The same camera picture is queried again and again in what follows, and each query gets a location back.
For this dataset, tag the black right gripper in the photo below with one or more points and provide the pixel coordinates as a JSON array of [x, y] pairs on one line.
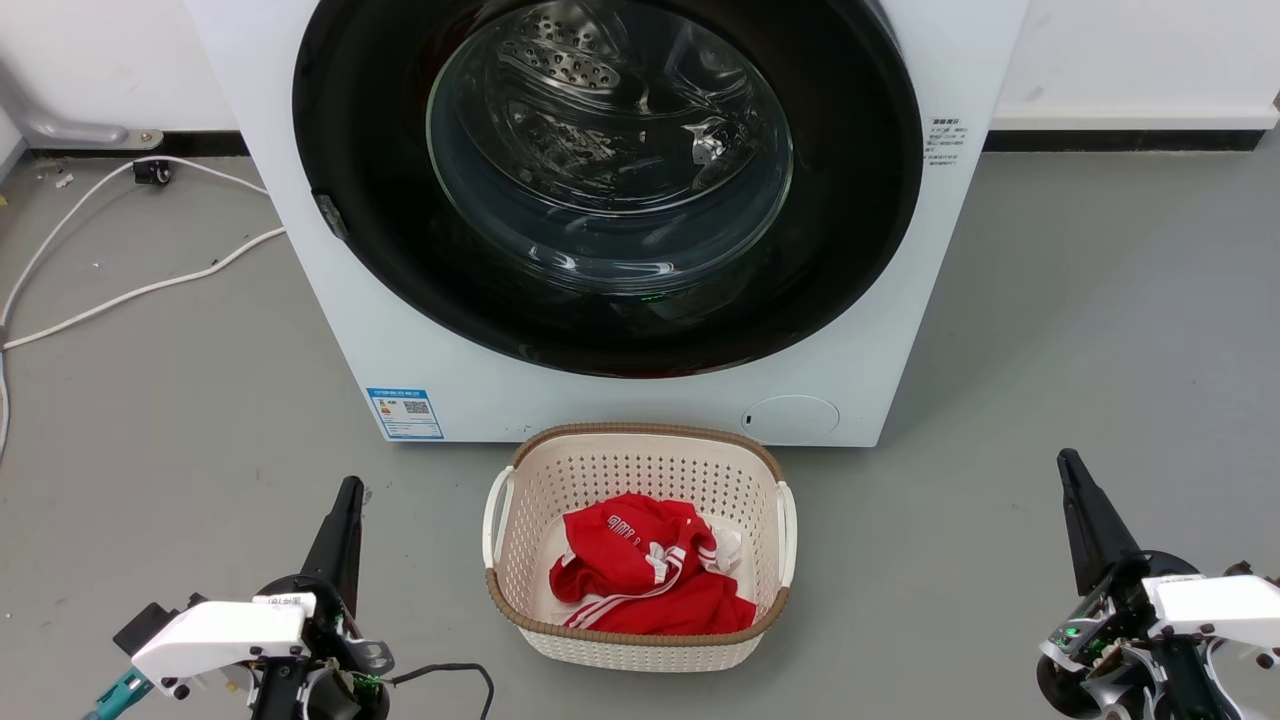
[[1120, 640]]

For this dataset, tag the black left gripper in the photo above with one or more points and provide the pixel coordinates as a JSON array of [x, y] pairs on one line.
[[330, 690]]

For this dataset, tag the black round glass washer door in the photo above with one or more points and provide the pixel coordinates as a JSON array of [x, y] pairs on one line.
[[400, 270]]

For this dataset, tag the metal door hinge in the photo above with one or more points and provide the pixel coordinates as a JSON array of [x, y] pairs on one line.
[[331, 216]]

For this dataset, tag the white front-load washing machine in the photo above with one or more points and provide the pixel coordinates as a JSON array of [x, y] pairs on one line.
[[640, 405]]

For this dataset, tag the blue energy label sticker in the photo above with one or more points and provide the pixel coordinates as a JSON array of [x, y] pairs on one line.
[[404, 414]]

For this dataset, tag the small black box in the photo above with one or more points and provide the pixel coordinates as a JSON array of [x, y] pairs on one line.
[[147, 624]]

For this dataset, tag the cream perforated laundry basket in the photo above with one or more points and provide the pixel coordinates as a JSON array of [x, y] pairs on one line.
[[620, 468]]

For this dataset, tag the red garment with white stripes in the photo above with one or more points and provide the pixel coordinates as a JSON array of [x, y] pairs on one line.
[[640, 585]]

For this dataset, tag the round white filter cover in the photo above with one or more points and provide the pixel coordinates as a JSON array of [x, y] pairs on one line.
[[792, 420]]

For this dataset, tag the small printed text sticker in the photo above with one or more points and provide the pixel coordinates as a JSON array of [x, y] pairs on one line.
[[946, 141]]

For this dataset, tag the grey drain pipe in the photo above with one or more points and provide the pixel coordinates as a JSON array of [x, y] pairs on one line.
[[60, 128]]

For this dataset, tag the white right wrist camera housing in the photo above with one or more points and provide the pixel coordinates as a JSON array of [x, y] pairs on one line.
[[1215, 605]]

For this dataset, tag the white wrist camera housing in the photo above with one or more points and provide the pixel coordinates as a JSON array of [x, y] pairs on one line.
[[1215, 605], [220, 632]]

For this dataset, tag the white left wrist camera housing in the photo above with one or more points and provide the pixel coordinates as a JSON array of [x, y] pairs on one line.
[[220, 632]]

